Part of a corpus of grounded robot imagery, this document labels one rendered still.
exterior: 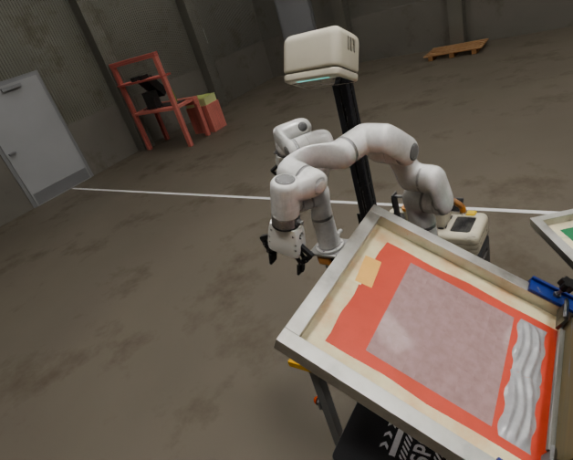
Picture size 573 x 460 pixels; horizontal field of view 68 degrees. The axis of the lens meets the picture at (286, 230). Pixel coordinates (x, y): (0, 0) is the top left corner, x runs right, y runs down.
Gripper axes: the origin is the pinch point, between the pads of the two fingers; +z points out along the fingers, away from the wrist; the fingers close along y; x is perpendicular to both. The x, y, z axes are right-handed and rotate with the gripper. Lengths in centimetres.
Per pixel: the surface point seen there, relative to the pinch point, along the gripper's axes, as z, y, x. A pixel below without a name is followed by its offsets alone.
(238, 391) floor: 175, 63, -39
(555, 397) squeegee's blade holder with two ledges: 4, -71, 4
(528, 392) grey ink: 7, -66, 4
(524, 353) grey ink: 6, -64, -6
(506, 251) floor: 135, -66, -220
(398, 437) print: 43, -43, 9
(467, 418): 5, -55, 18
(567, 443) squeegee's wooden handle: 1, -73, 16
